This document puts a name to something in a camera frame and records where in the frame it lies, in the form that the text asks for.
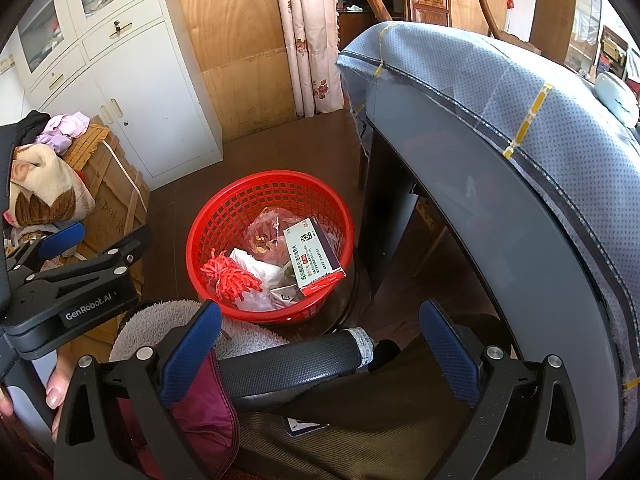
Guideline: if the white tissue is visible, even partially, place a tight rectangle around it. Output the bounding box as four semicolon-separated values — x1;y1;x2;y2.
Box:
229;247;287;312

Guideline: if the plywood partition board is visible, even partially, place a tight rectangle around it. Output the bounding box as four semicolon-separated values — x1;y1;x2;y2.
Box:
170;0;301;144

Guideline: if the black cloth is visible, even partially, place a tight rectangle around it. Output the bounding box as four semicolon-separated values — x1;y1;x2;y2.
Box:
10;110;51;149

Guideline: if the maroon jacket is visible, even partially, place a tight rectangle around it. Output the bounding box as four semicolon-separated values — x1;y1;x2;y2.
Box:
117;347;242;480

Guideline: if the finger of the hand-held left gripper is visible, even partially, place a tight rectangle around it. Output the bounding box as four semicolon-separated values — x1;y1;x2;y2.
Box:
30;224;153;287
5;221;87;272

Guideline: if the pink gold-printed plastic bag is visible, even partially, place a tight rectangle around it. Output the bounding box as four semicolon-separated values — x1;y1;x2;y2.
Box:
245;207;301;266

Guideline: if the pale green ceramic jar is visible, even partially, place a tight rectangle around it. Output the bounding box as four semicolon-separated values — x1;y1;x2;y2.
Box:
592;72;640;129

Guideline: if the light purple cloth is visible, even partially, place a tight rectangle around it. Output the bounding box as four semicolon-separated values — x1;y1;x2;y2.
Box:
36;114;90;156

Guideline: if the black textured chair armrest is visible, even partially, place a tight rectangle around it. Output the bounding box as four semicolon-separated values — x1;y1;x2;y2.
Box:
217;327;379;402

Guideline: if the white printed packet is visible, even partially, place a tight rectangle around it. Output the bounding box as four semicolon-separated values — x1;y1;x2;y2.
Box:
270;282;304;311

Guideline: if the red plastic mesh basket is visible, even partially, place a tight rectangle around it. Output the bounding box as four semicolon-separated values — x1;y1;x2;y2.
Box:
186;171;356;324

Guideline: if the white medicine box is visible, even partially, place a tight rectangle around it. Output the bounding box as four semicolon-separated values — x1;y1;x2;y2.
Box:
282;216;347;297

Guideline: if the red mesh net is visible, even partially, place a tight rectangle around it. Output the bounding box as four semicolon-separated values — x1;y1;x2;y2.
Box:
201;254;265;306

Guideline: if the light wooden wardrobe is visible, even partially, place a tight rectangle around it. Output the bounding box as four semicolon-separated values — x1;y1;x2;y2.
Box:
447;0;516;41

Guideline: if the light blue checked tablecloth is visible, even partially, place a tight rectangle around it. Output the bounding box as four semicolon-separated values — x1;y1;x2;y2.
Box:
335;21;640;392

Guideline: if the white and blue card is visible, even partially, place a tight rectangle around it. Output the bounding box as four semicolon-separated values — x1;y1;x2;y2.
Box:
285;416;331;436

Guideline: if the strapped cardboard box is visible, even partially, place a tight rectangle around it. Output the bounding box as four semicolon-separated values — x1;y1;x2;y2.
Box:
62;115;151;267

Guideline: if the cream and brown blanket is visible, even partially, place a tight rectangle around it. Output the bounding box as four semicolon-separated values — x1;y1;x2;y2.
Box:
5;144;96;229

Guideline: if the person's left hand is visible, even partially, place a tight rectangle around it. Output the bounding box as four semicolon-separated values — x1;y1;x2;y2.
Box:
0;352;77;443

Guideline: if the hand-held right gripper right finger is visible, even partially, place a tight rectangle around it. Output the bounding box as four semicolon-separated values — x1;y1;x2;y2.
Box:
419;298;587;480

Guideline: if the grey fuzzy seat cushion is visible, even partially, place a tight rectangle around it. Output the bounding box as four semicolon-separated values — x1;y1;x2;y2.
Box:
109;300;291;364

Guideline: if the white metal cabinet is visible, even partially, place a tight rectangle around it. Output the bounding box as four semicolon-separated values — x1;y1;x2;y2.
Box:
0;0;224;191

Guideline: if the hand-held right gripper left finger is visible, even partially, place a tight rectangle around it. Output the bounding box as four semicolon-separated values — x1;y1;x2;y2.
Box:
54;300;223;480

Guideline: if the floral white curtain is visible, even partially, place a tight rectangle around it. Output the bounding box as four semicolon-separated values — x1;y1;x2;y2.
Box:
272;0;346;117

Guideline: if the brown glass-door cabinet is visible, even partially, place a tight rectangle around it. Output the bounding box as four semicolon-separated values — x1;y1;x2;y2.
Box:
530;0;601;69

